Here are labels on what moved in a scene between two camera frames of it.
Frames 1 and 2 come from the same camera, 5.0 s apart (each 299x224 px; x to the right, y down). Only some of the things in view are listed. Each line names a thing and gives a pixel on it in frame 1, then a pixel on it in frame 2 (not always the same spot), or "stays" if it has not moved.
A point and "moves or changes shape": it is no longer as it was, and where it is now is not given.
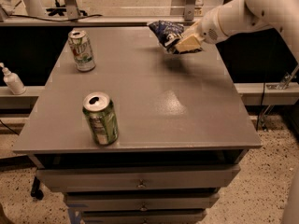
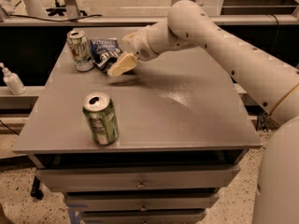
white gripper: (207, 29) → (139, 45)
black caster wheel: (35, 190) stays
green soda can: (99, 109) stays
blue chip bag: (167, 34) moves or changes shape
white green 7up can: (81, 49) stays
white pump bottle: (12, 80) stays
